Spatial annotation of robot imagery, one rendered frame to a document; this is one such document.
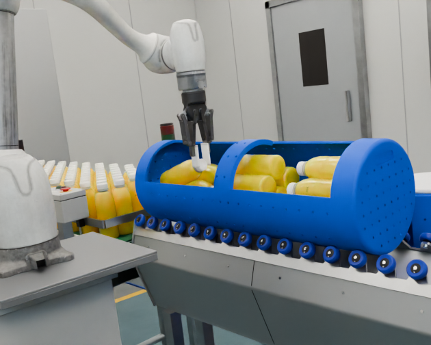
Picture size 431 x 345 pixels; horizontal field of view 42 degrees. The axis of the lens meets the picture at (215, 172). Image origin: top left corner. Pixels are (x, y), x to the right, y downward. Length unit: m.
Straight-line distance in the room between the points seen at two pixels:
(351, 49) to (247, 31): 1.57
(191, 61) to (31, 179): 0.59
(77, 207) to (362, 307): 1.05
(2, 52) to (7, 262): 0.57
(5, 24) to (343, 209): 1.02
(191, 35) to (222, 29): 5.30
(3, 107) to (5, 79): 0.08
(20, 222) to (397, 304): 0.89
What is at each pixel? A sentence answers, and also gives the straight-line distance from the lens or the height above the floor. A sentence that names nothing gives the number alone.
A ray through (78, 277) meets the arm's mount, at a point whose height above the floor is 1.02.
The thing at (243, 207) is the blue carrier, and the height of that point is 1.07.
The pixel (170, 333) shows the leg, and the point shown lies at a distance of 2.08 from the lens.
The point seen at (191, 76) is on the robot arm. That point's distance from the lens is 1.69.
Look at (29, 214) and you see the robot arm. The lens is 1.41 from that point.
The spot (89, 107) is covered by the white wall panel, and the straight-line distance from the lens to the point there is 6.55.
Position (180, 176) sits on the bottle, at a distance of 1.78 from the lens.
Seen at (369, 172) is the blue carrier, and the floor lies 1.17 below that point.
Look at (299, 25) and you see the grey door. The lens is 5.96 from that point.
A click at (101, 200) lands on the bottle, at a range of 2.02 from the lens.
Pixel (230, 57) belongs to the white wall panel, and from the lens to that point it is 6.89.
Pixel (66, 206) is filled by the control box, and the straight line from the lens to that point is 1.97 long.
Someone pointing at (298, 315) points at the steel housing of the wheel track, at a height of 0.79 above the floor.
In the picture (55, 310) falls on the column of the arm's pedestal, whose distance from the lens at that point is 1.41.
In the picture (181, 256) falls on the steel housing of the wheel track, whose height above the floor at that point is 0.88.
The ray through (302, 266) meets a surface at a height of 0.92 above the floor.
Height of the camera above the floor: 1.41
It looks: 9 degrees down
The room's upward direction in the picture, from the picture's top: 7 degrees counter-clockwise
